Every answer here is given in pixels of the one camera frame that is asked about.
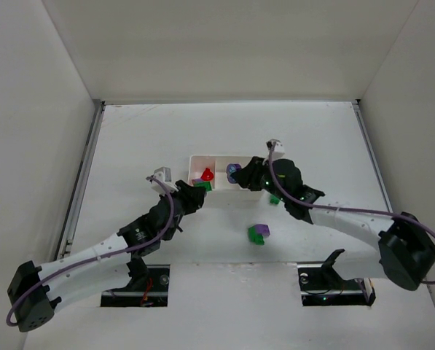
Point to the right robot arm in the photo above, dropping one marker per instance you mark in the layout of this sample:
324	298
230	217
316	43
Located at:
400	249

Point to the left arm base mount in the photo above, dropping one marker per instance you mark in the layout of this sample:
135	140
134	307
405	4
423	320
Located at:
148	288

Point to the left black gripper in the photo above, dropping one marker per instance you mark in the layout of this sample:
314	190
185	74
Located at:
192	195

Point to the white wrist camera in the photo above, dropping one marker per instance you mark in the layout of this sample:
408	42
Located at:
164	176
275	147

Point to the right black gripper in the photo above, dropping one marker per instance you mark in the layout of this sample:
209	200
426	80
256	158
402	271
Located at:
249	175

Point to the left aluminium rail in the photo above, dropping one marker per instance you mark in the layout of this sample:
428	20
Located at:
70	222

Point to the purple round flower lego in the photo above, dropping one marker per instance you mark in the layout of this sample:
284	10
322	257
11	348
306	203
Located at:
230	170

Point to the red arch lego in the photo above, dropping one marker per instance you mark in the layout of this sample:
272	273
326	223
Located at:
207	175

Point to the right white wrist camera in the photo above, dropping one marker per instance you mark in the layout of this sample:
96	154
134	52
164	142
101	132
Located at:
275	147

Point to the green lego plate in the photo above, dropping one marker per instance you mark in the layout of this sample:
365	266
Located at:
206	185

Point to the white compartment tray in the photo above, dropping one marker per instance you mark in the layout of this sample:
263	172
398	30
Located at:
222	191

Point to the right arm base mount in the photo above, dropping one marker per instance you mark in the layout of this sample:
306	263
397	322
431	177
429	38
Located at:
321	286

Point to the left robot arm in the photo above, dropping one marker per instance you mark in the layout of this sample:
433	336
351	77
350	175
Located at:
38	292

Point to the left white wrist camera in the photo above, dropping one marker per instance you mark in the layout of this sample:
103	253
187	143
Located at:
164	176

